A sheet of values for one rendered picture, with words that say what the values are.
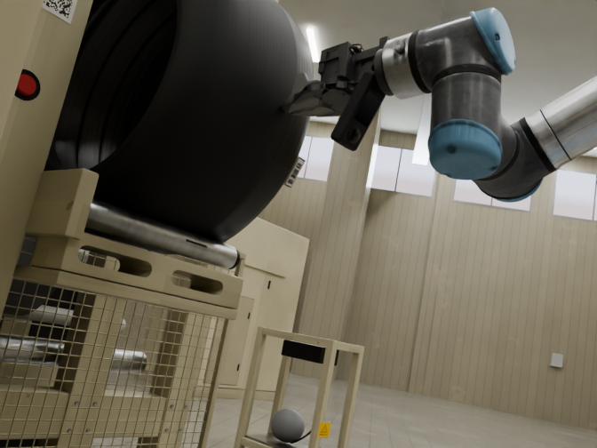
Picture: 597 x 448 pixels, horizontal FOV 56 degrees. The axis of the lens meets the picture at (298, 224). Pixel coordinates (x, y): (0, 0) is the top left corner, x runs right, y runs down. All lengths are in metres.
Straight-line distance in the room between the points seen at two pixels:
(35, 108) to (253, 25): 0.36
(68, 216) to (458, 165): 0.53
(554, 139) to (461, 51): 0.18
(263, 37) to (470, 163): 0.42
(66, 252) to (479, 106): 0.58
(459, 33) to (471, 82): 0.08
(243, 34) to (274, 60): 0.08
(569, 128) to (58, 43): 0.76
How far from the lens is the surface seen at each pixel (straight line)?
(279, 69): 1.00
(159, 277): 0.94
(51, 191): 0.90
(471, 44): 0.80
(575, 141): 0.85
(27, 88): 0.94
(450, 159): 0.75
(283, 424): 3.61
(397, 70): 0.84
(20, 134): 0.93
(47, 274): 0.87
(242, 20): 0.97
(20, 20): 0.19
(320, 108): 0.95
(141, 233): 0.94
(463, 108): 0.75
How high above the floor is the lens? 0.78
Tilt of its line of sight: 11 degrees up
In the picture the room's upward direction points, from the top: 11 degrees clockwise
